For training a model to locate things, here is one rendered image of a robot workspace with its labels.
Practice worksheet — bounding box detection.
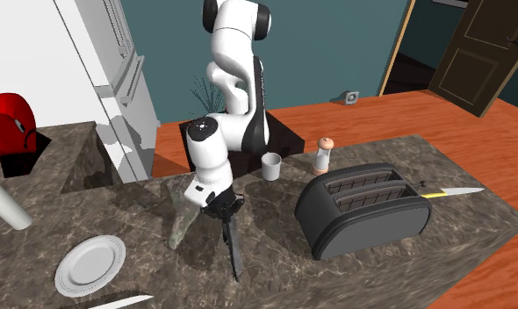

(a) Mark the red rounded appliance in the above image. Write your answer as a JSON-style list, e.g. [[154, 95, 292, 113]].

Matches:
[[0, 92, 38, 167]]

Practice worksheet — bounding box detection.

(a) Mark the yellow-handled knife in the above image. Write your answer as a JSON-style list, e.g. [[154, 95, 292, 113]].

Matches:
[[420, 186, 486, 199]]

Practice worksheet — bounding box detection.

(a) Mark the dark brown door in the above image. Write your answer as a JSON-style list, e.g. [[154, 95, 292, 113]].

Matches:
[[427, 0, 518, 119]]

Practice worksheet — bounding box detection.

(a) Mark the grey cup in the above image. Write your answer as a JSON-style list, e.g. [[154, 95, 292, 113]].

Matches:
[[260, 151, 284, 182]]

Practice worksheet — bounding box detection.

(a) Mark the white-bladed knife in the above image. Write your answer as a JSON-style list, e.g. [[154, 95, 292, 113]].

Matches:
[[86, 293, 155, 309]]

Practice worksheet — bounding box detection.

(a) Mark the white paper towel roll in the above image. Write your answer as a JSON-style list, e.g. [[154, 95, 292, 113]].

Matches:
[[0, 179, 34, 231]]

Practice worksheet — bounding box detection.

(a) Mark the dark spiky plant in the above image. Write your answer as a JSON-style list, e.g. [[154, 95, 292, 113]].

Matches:
[[189, 75, 227, 115]]

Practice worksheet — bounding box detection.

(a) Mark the white refrigerator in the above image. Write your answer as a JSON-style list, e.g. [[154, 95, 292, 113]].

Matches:
[[0, 0, 162, 183]]

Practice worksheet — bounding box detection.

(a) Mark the white and wood pepper mill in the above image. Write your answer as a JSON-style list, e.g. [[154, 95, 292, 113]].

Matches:
[[312, 136, 335, 177]]

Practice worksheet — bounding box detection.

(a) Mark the white plate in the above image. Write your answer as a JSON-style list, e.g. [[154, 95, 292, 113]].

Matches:
[[54, 234, 127, 298]]

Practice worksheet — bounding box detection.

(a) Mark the dark robot stand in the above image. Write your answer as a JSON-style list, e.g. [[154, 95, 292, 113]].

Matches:
[[179, 111, 306, 179]]

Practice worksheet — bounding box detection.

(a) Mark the black two-slot toaster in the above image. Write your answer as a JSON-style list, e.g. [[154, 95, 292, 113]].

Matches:
[[293, 162, 433, 262]]

